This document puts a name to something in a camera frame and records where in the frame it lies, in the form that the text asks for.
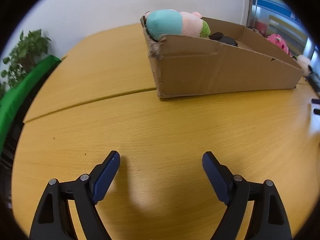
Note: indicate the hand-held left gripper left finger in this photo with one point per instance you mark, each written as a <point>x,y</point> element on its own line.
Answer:
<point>106,177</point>

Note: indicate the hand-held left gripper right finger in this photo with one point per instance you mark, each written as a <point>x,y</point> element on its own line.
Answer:
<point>216,177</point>

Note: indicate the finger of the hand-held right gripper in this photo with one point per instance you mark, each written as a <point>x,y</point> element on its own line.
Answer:
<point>316,101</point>
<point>317,111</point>

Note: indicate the large brown cardboard box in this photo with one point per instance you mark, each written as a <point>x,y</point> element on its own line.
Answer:
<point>200,70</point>

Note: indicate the white plush toy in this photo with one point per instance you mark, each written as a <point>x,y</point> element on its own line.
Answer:
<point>304,61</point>

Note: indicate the pink plush toy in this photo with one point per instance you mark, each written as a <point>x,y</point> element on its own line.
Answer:
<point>278,42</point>

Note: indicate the striped glass partition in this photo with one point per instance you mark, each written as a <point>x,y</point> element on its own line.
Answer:
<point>275,7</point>

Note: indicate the black sunglasses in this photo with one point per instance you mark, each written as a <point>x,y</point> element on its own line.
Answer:
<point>223,39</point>

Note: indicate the green tablecloth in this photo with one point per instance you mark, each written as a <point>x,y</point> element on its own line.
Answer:
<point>22,87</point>

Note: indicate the large potted plant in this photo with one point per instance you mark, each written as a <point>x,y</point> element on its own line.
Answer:
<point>27,47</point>

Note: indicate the pig plush toy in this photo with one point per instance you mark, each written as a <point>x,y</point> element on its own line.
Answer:
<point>165,23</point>

